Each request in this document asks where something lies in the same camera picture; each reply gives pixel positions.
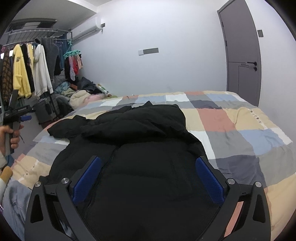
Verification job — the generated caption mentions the black puffer jacket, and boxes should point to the black puffer jacket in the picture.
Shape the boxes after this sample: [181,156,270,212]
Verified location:
[41,102,219,240]

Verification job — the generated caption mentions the black clothes pile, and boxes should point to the black clothes pile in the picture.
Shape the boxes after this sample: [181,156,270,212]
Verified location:
[77,77,100,94]

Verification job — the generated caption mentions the grey bedroom door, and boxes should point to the grey bedroom door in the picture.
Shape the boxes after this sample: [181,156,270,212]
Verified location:
[217,1,261,106]

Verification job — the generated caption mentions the person's left hand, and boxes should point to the person's left hand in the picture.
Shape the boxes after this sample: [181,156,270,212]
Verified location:
[0,125,23,157]

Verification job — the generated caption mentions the black suitcase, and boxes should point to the black suitcase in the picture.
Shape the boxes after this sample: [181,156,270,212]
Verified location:
[33,95,60,125]

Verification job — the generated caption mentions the houndstooth scarf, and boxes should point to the houndstooth scarf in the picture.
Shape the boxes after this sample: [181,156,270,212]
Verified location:
[1,49,13,104]

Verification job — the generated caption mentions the yellow fleece jacket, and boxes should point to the yellow fleece jacket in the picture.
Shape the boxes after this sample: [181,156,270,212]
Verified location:
[13,44,32,98]

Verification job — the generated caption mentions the white hooded sweater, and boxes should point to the white hooded sweater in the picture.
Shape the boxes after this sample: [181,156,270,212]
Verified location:
[33,44,53,97]

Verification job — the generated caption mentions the blue denim jeans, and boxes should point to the blue denim jeans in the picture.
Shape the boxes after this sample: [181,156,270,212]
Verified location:
[1,180,32,240]

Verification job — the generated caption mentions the cream fluffy garment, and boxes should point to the cream fluffy garment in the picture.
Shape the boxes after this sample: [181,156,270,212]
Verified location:
[69,90,91,109]

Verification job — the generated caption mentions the checkered patchwork bed cover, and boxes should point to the checkered patchwork bed cover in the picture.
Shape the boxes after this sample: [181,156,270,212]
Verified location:
[13,91,295,240]

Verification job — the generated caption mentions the pink garment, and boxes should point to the pink garment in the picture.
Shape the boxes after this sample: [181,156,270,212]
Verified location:
[84,93,106,103]

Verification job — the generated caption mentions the dark grey hanging garment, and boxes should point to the dark grey hanging garment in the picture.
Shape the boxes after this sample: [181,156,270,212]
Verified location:
[35,38,61,79]

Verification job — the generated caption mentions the green hanger rack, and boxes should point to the green hanger rack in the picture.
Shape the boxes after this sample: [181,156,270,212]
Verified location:
[63,50,81,58]

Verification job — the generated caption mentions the white wall air conditioner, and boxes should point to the white wall air conditioner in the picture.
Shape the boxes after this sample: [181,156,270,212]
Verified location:
[71,17,101,41]

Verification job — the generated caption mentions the grey wall switch panel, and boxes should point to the grey wall switch panel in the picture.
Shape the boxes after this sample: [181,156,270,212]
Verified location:
[138,48,159,56]

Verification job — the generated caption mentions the black door handle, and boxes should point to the black door handle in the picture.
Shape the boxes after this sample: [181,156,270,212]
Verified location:
[247,61,257,72]

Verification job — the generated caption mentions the grey switch beside door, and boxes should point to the grey switch beside door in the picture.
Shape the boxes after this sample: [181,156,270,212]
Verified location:
[257,30,264,38]

